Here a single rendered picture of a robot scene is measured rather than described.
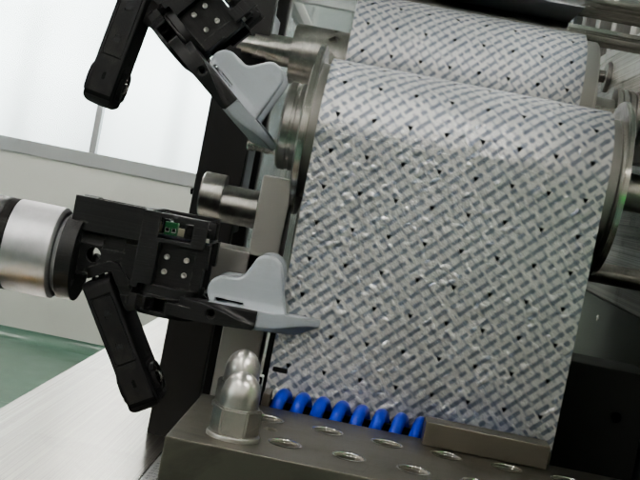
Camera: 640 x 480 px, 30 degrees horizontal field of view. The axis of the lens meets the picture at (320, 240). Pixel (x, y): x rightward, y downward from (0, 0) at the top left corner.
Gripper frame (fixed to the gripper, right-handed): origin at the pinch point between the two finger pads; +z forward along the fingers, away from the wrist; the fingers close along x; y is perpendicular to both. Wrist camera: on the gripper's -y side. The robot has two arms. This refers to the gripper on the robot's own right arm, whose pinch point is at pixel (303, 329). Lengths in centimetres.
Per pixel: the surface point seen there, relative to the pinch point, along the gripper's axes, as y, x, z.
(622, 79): 31, 52, 30
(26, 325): -101, 556, -175
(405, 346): 0.3, -0.2, 8.3
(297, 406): -5.5, -3.7, 0.9
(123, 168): -5, 555, -137
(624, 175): 17.0, -1.2, 22.4
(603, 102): 25.5, 29.8, 24.8
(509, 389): -1.4, -0.3, 17.1
